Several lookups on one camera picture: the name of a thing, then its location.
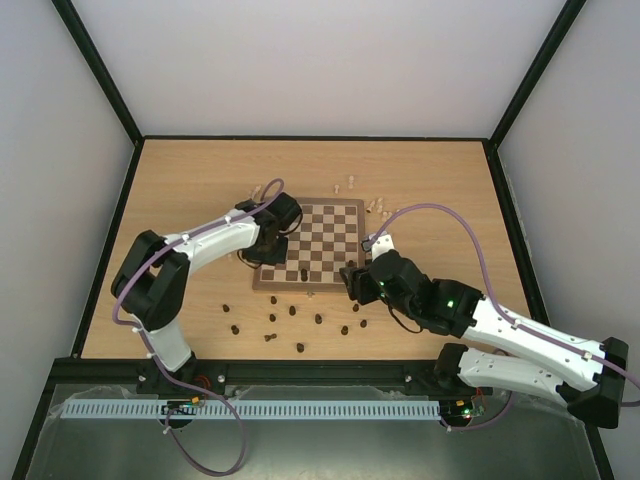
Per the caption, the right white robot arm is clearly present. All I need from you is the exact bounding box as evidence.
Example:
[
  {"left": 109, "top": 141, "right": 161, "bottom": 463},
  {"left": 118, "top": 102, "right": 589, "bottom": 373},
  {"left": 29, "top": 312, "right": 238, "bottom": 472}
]
[{"left": 340, "top": 249, "right": 629, "bottom": 429}]

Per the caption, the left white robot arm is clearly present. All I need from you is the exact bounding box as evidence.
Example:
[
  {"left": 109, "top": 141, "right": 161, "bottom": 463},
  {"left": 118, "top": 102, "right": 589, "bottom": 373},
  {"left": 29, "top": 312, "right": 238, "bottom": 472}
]
[{"left": 111, "top": 193, "right": 302, "bottom": 372}]

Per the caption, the right base circuit board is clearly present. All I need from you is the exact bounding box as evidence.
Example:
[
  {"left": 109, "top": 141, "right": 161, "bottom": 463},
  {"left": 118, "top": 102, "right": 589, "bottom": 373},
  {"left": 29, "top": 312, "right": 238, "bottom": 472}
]
[{"left": 439, "top": 394, "right": 488, "bottom": 420}]

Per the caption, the base circuit board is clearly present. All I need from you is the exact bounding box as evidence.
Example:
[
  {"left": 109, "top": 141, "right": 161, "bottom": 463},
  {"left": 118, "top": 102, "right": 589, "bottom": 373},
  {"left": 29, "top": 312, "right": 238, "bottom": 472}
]
[
  {"left": 439, "top": 394, "right": 488, "bottom": 420},
  {"left": 159, "top": 397, "right": 206, "bottom": 416}
]

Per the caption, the left base circuit board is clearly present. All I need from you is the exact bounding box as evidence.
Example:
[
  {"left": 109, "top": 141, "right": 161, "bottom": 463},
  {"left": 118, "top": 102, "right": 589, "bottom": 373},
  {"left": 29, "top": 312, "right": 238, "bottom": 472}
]
[{"left": 159, "top": 397, "right": 206, "bottom": 416}]

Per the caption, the wooden chessboard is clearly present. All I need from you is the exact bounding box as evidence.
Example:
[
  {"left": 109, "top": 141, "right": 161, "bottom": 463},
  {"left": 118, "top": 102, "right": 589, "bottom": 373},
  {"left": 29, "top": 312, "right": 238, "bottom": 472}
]
[{"left": 252, "top": 198, "right": 366, "bottom": 294}]

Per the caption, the black aluminium frame rail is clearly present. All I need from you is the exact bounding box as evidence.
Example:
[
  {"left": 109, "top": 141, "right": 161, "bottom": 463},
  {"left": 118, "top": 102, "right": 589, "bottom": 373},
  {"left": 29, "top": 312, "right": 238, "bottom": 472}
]
[{"left": 49, "top": 358, "right": 467, "bottom": 392}]

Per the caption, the white slotted cable duct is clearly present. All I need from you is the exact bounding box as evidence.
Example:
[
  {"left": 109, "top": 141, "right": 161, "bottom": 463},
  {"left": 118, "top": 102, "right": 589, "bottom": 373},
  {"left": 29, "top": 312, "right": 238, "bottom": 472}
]
[{"left": 60, "top": 399, "right": 441, "bottom": 421}]

